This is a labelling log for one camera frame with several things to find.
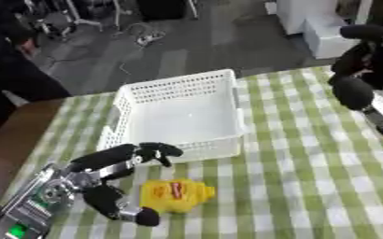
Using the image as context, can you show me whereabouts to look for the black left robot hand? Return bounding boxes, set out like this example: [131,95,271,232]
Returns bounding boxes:
[67,142,185,228]

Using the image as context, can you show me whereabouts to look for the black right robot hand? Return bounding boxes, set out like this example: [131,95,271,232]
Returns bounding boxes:
[327,23,383,112]

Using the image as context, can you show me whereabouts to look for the white box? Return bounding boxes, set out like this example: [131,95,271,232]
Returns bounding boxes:
[275,0,375,60]

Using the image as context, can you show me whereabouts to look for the yellow plastic bottle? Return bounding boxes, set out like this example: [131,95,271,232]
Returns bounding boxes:
[137,177,218,215]

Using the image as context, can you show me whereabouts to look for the white perforated plastic basket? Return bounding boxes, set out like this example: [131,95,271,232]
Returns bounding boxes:
[94,68,248,164]

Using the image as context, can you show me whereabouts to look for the person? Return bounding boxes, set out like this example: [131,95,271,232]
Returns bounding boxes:
[0,0,73,134]

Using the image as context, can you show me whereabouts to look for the tangled cables on floor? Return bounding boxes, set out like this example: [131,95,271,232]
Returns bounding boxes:
[111,21,169,48]

